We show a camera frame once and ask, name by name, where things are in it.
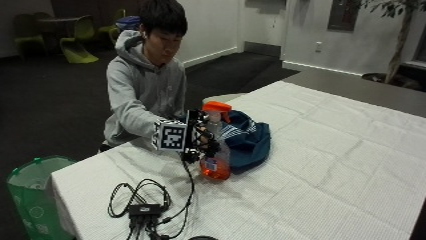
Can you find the orange spray bottle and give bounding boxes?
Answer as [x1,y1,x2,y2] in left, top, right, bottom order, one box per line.
[199,101,233,181]

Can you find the white marker cube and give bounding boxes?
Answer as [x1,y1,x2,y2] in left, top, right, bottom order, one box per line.
[152,118,189,153]

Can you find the white tablecloth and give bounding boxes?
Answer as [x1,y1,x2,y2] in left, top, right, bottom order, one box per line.
[49,80,426,240]

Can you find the the person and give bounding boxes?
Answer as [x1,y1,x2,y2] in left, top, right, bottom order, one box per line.
[99,0,189,153]

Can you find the black hub box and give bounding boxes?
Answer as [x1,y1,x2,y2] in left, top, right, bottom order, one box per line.
[127,203,164,219]

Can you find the green chair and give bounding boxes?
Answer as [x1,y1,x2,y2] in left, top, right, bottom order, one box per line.
[12,13,48,57]
[97,8,128,44]
[59,15,100,64]

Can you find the green mesh bin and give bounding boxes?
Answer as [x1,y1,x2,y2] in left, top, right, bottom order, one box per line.
[5,155,77,240]

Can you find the dark plant pot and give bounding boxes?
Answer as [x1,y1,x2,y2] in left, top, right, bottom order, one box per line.
[361,72,425,92]

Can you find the dark round table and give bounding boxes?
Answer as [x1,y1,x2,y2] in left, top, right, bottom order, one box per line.
[36,17,81,51]

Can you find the indoor tree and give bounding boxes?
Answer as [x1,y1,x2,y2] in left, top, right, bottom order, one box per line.
[354,0,426,84]

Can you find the blue drawstring bag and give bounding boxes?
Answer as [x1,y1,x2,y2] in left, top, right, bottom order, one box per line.
[220,110,273,175]

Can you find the black cable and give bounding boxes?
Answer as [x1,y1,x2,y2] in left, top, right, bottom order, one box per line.
[107,153,197,240]

